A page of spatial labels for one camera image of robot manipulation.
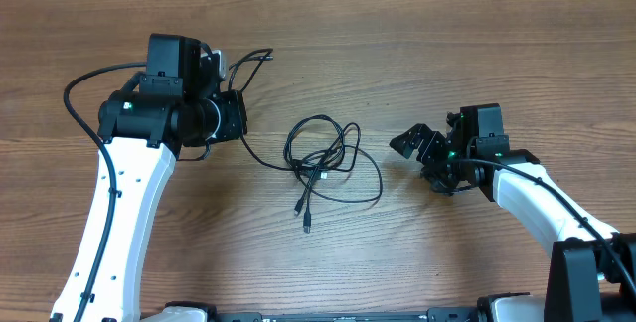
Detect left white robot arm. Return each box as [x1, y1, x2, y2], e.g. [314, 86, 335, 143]
[50, 34, 247, 321]

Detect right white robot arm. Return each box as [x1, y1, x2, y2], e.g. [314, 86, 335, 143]
[390, 103, 635, 321]

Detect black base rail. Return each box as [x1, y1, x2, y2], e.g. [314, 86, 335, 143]
[138, 291, 548, 322]

